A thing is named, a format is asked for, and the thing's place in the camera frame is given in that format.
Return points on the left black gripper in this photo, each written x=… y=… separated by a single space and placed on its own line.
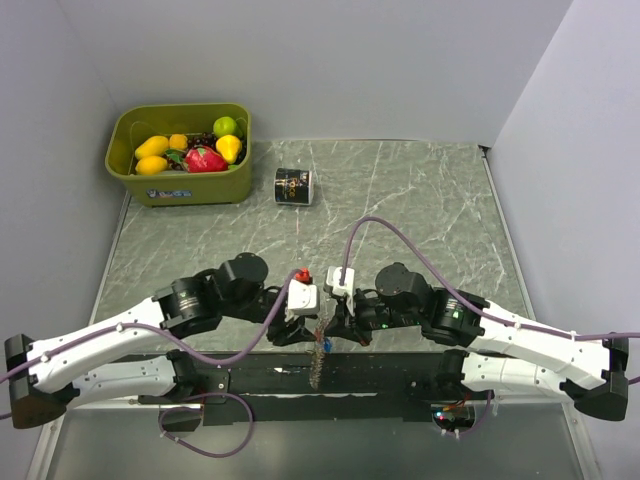
x=283 y=334

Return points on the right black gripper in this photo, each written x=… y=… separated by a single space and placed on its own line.
x=341 y=326

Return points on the large silver keyring with rings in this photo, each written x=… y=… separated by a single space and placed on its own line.
x=321 y=348

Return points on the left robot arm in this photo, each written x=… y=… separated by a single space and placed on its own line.
x=142 y=351

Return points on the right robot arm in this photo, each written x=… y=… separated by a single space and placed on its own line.
x=488 y=348

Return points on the black paper cup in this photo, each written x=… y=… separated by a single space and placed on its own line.
x=293 y=187

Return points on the yellow pear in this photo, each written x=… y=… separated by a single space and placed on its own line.
x=229 y=147

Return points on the red dragon fruit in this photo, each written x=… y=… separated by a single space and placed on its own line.
x=204 y=159

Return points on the dark cherries bunch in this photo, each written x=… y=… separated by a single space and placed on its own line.
x=176 y=157

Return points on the green lime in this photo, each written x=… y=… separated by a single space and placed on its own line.
x=224 y=126

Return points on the small orange fruit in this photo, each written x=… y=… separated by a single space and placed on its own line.
x=178 y=142

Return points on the yellow mango lower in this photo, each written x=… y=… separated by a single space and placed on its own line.
x=151 y=165

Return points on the yellow mango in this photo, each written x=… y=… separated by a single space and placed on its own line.
x=151 y=165
x=154 y=146

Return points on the yellow mango upper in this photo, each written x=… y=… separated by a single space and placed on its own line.
x=154 y=146

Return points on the olive green plastic bin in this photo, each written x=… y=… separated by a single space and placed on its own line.
x=174 y=188

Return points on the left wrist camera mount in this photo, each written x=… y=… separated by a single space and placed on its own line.
x=302 y=296

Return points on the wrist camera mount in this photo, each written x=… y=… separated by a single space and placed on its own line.
x=340 y=284
x=302 y=296

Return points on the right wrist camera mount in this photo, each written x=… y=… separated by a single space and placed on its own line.
x=340 y=284

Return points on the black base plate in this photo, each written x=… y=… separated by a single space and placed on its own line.
x=347 y=386

